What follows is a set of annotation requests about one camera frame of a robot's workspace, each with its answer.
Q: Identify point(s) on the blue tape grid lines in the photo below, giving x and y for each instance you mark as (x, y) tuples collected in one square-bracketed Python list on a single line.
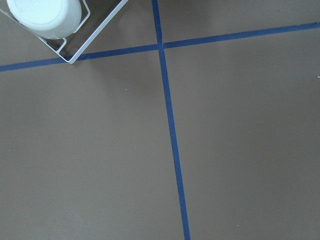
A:
[(183, 120)]

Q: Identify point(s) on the white plastic cup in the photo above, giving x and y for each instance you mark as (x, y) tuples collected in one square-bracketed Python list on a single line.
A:
[(50, 19)]

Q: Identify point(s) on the white wire rack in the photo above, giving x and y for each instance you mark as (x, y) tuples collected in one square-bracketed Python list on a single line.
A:
[(82, 45)]

